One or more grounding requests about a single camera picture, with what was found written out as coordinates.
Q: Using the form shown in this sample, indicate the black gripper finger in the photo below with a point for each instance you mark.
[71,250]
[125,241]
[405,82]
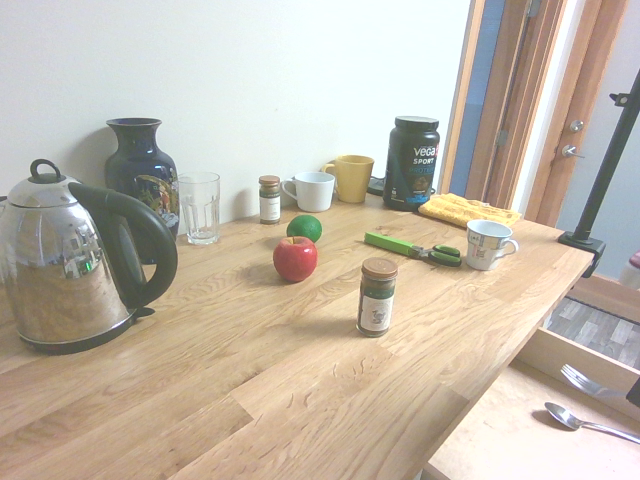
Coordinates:
[634,390]

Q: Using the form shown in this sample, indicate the silver metal fork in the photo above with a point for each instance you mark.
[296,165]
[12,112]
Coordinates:
[582,381]

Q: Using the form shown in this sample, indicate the large open wooden drawer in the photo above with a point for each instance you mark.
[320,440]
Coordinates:
[500,430]

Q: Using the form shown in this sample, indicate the silver metal spoon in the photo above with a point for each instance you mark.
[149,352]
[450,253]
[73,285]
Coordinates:
[562,415]

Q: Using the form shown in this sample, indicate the white patterned cup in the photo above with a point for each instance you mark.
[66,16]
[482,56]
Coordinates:
[485,247]

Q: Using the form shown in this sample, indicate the folded yellow towel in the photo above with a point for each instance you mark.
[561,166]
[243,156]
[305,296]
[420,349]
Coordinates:
[465,210]

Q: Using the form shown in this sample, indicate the silver door deadbolt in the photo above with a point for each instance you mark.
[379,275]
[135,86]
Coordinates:
[577,125]

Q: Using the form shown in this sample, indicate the spice jar brown lid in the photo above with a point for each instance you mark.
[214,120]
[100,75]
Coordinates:
[269,202]
[376,300]

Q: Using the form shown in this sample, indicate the black Vega protein tub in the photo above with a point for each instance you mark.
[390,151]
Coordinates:
[410,165]

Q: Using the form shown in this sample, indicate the yellow mug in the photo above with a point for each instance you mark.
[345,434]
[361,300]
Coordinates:
[355,180]

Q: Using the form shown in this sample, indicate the red apple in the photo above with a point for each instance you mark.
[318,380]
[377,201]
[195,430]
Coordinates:
[295,260]

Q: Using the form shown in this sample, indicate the green lime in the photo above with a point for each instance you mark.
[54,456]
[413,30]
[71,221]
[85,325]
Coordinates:
[306,227]

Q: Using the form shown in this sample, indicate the plain white mug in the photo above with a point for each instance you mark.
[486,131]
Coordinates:
[312,192]

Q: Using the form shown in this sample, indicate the clear ribbed glass tumbler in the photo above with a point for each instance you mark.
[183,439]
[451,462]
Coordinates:
[199,210]

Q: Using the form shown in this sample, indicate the dark blue painted vase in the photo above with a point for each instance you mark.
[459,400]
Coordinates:
[135,170]

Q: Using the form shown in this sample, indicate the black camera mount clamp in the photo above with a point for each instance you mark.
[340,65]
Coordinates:
[607,165]

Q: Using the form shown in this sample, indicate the wooden door frame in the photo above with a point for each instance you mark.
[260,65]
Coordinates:
[510,100]

